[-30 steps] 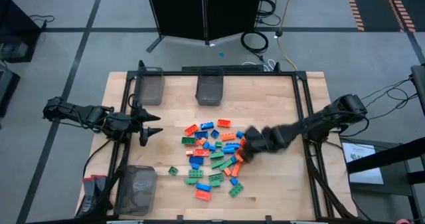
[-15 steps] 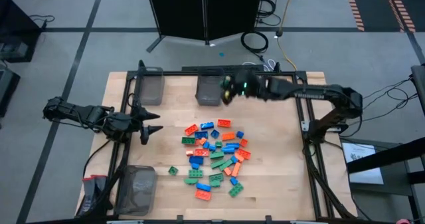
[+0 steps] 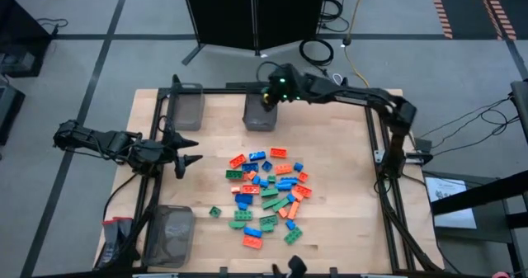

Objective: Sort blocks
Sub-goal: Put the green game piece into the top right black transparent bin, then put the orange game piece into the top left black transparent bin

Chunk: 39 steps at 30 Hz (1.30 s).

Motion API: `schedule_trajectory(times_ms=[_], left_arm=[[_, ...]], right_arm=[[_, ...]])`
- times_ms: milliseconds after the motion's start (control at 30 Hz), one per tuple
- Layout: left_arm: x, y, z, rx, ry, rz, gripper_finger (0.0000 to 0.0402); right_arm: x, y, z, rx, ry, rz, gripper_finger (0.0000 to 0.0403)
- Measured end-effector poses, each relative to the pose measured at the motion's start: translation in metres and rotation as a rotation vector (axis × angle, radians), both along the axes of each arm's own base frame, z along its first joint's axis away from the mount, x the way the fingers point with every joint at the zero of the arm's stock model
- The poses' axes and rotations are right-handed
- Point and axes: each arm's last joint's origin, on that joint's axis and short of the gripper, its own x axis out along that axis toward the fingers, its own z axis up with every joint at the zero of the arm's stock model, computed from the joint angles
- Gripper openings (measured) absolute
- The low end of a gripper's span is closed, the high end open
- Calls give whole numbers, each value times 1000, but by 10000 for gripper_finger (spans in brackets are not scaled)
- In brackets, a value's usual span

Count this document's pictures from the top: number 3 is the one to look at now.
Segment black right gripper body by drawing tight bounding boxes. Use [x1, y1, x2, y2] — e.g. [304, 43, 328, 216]
[266, 62, 306, 92]

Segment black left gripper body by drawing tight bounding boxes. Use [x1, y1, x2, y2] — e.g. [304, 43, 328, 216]
[130, 137, 177, 178]

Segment translucent grey plastic bin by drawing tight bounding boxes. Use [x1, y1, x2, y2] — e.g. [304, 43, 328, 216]
[242, 92, 279, 133]
[142, 205, 196, 269]
[172, 82, 206, 132]

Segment grey red-topped holder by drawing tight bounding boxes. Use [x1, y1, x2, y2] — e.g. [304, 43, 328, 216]
[115, 216, 135, 246]
[101, 219, 120, 266]

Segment black equipment case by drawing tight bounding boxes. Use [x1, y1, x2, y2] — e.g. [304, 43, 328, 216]
[0, 83, 26, 147]

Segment black rounded object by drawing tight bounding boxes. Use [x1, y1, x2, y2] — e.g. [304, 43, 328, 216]
[287, 255, 309, 278]

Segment black mat with orange stripes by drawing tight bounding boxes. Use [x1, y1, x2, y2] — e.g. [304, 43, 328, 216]
[426, 0, 528, 41]

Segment white paper sheet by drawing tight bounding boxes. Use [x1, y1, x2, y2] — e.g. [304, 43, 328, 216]
[424, 177, 479, 230]

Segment black beam desk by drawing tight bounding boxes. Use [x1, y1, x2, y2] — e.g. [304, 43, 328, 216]
[428, 168, 528, 278]

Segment coiled black cable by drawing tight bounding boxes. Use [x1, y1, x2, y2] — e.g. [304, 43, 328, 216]
[299, 38, 335, 68]

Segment black aluminium table frame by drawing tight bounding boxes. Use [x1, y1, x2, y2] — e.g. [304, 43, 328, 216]
[138, 74, 445, 273]

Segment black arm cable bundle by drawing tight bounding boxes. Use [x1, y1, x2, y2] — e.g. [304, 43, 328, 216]
[373, 177, 445, 273]
[117, 178, 164, 271]

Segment yellow extension cable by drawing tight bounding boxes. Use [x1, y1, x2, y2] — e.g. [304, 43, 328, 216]
[343, 0, 371, 88]

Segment black floor cable bundle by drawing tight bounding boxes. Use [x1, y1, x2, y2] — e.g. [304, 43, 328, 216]
[319, 0, 351, 34]

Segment thin black floor cable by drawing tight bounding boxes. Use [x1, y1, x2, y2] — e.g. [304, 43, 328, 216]
[35, 16, 69, 36]

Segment thin black floor cables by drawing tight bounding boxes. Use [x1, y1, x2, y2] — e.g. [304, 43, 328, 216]
[416, 96, 521, 158]

